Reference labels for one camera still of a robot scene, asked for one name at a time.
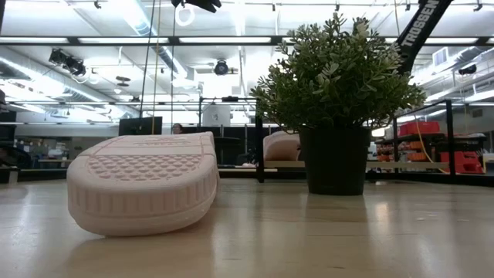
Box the pink slide sandal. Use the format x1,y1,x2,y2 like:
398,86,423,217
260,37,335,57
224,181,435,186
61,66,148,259
66,131,222,238
262,131,302,162

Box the round black ceiling fixture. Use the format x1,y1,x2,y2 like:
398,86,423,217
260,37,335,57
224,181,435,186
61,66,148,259
213,59,230,76

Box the black beam with light strips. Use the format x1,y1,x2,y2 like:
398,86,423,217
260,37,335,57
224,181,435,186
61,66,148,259
0,35,494,46

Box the black ceiling spotlights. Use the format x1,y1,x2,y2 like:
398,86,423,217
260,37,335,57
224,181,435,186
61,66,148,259
48,48,87,77

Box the black monitor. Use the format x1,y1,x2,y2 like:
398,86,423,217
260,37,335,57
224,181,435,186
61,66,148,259
118,116,164,137

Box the black divider panel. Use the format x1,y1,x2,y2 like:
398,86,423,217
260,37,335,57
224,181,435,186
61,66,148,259
181,125,289,168

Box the green plant in black pot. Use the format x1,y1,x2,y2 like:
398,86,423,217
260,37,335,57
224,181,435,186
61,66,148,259
249,12,428,197

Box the black storage rack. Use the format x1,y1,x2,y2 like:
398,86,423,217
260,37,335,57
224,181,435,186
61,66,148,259
374,133,487,175

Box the red storage bin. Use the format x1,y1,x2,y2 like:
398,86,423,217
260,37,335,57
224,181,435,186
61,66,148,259
398,120,442,137
439,150,484,175

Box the black aluminium table frame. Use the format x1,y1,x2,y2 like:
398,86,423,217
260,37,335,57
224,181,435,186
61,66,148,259
0,165,494,189

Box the thin yellow hanging cable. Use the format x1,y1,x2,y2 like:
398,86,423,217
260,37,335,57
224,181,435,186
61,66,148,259
392,0,447,175

